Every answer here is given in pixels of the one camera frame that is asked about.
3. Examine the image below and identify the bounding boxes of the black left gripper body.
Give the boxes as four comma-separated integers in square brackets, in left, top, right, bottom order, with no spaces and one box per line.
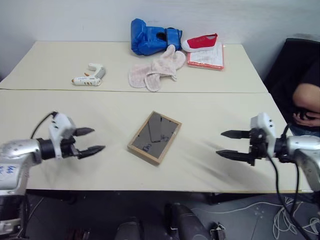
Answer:
[59,129,81,160]

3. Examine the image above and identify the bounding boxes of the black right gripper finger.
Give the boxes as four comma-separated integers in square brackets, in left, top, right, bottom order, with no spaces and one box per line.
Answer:
[220,129,252,140]
[215,149,251,164]

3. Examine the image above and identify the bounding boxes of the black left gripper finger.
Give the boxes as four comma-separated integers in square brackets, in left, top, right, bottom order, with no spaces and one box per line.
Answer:
[77,145,107,160]
[74,127,96,138]

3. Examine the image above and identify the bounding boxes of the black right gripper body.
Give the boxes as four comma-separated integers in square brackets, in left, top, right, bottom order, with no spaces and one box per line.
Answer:
[248,127,269,167]

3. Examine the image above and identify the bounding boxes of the person's hand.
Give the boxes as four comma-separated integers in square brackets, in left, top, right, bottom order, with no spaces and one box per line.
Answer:
[293,110,320,126]

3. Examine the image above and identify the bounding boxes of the white glue gun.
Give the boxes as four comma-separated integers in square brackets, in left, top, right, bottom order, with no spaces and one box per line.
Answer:
[70,62,107,87]

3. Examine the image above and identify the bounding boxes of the person's blue jeans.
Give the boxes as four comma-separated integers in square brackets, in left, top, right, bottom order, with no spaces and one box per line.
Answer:
[289,123,320,138]

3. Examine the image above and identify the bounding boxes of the pink terry cloth mitt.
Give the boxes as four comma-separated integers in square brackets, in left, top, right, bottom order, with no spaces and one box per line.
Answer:
[144,44,187,93]
[128,63,154,89]

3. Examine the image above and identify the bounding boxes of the seated person in black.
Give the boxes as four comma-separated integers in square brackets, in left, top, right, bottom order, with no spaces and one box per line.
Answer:
[263,37,320,126]

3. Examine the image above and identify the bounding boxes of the pink framed paper booklet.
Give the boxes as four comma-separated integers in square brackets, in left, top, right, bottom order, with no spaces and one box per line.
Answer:
[186,41,225,73]

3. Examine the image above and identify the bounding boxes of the large dark rounded shape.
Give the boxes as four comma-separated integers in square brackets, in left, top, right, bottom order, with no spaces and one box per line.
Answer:
[164,202,211,240]

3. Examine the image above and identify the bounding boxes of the small dark rounded shape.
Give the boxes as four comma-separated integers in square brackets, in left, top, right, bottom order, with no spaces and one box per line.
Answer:
[115,216,141,240]

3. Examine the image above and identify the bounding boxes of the person's black shirt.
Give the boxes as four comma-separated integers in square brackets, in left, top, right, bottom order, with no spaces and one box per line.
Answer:
[299,56,320,89]

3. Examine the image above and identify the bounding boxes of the red canvas shoe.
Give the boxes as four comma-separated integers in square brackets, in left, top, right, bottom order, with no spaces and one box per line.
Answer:
[180,32,219,53]

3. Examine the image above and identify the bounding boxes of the blue boxing glove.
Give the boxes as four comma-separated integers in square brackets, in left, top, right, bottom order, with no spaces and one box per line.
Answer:
[130,17,184,57]

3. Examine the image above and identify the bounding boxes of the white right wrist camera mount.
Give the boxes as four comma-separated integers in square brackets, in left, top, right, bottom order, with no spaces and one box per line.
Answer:
[250,112,278,154]

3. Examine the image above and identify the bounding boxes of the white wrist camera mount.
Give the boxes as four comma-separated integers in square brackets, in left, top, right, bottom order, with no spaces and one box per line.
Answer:
[250,112,278,154]
[47,112,77,160]

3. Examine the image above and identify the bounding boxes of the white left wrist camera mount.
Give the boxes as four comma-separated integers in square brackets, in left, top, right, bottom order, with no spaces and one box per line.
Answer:
[47,112,77,160]

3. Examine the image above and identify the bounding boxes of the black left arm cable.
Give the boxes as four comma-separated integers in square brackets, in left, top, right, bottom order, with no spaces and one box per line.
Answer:
[30,111,58,140]

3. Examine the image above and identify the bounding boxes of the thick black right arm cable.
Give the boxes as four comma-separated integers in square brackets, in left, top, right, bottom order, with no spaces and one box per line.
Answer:
[265,149,312,240]

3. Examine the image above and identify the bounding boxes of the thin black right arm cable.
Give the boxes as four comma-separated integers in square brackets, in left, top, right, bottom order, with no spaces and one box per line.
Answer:
[278,123,301,219]

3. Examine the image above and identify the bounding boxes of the wooden picture frame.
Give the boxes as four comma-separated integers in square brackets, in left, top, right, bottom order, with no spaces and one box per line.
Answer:
[127,110,183,167]

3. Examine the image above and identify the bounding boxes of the white floor cable bundle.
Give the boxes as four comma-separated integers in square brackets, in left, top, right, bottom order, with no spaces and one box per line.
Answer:
[189,196,320,240]

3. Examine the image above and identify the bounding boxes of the small black bracket shape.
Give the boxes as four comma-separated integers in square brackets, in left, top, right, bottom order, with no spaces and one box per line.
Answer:
[209,221,228,240]

